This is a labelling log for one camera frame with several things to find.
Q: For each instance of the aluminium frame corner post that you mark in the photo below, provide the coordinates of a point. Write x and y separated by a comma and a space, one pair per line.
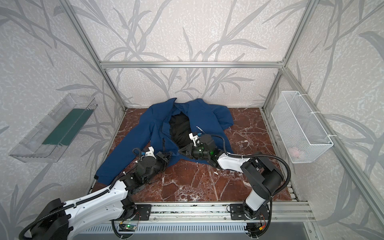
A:
70, 13
308, 12

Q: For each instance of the green circuit board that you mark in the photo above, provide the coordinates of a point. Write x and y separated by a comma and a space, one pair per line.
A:
127, 227

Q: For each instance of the aluminium frame corner post left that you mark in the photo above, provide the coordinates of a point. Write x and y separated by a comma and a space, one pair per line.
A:
70, 13

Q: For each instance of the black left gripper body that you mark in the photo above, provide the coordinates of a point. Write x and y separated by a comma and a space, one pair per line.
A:
162, 159

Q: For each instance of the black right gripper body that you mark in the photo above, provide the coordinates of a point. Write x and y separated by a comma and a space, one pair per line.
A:
190, 150

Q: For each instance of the aluminium frame corner post right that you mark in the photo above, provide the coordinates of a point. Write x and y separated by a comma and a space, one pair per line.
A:
308, 12

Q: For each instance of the pink object in basket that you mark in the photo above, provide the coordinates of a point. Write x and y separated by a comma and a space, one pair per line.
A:
295, 153

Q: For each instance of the right base wiring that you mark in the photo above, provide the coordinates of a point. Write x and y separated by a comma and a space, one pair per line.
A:
256, 228

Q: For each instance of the aluminium frame horizontal bar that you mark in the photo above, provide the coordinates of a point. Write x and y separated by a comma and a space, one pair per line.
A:
241, 65

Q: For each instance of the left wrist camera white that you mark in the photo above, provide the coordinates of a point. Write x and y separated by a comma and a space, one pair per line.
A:
148, 152

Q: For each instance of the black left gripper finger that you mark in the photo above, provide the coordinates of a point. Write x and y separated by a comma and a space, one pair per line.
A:
162, 157
169, 157

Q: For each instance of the white wire mesh basket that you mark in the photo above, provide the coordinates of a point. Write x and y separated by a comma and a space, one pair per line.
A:
299, 127

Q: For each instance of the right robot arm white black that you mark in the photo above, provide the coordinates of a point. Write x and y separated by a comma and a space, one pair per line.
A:
268, 175

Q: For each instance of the clear plastic wall tray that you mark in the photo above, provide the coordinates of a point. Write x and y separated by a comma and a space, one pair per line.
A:
47, 142

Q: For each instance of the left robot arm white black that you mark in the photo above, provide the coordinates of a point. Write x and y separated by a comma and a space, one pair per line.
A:
64, 220

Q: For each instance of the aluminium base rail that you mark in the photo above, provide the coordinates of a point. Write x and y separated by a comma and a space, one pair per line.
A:
221, 212

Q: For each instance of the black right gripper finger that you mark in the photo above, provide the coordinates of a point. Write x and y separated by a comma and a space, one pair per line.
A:
188, 147
187, 153

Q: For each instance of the blue zip jacket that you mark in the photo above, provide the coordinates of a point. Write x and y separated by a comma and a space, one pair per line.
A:
154, 128

